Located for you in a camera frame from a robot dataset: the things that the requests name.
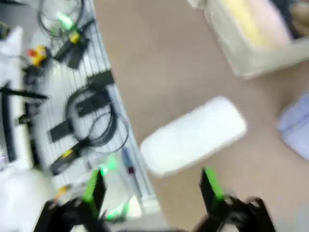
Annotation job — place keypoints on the white towel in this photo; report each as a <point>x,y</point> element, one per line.
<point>193,137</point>

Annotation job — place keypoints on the white slatted side platform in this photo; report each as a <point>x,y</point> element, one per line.
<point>120,135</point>

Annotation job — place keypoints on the blue towel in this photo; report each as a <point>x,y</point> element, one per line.
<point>295,125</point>

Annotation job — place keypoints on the cream fabric storage bin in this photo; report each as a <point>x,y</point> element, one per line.
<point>253,60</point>

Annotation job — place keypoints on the black metal stand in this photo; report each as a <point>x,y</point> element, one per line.
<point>9,120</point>

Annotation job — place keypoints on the black power adapter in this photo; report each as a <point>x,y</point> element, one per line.
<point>93,105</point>
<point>101,77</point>
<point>60,131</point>

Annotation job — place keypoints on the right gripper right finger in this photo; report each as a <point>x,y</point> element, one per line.
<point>213,188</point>

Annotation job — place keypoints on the yellow towel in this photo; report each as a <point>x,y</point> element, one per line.
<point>246,21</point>

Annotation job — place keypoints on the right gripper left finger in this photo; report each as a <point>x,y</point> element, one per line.
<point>93,191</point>

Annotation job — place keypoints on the dark grey towel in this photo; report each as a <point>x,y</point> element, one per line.
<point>290,17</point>

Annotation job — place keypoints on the yellow red emergency stop button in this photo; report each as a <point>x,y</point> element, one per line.
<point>37,54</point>

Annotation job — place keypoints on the black adapter with yellow label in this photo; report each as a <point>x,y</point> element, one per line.
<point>65,160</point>

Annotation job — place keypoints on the black box with yellow label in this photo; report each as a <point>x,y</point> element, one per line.
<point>72,46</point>

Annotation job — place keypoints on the pink towel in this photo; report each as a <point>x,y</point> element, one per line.
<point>272,19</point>

